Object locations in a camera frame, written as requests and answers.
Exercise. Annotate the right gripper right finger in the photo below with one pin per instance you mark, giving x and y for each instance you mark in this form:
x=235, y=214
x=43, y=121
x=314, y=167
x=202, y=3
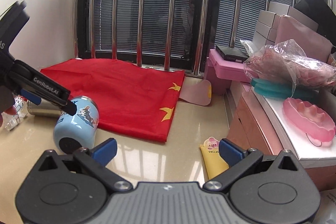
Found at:
x=241, y=163

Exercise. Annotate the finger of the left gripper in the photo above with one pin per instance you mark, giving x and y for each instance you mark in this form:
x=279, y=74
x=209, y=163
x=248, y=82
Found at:
x=31, y=97
x=34, y=82

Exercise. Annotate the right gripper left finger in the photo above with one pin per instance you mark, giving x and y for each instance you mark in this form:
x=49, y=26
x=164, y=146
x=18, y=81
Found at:
x=93, y=162

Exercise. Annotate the light blue cartoon cup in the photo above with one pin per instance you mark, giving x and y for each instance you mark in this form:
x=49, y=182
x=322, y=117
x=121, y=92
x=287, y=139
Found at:
x=73, y=132

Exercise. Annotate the person's left hand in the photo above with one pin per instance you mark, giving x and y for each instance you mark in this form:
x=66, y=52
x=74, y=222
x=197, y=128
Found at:
x=7, y=115

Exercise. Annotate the stainless steel thermos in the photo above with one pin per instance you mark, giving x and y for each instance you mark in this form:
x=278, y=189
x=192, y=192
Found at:
x=44, y=109

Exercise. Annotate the yellow cream tube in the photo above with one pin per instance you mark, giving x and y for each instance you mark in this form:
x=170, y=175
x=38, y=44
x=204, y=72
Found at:
x=214, y=164

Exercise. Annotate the red flag cloth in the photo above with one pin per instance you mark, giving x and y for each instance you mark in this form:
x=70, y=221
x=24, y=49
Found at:
x=132, y=101

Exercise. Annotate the teal foam pad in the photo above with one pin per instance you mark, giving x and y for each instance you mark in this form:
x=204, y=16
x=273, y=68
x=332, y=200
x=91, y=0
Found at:
x=282, y=91

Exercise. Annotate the pink soap dish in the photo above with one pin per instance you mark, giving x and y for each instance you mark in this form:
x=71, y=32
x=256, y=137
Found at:
x=310, y=120

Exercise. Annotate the pink plastic stool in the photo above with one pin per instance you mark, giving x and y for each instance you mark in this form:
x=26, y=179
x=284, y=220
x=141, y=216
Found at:
x=220, y=73

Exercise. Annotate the black flat box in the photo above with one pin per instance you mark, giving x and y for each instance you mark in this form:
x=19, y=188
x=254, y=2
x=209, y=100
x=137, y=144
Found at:
x=231, y=54

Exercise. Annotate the pink plastic bag bundle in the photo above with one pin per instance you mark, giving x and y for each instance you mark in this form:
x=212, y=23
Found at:
x=287, y=63

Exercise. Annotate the stack of white boxes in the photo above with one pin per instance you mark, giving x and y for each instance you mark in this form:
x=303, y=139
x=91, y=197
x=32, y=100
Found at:
x=267, y=23

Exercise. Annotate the pink paper bag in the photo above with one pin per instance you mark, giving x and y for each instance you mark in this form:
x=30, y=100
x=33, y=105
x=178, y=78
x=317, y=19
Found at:
x=313, y=44

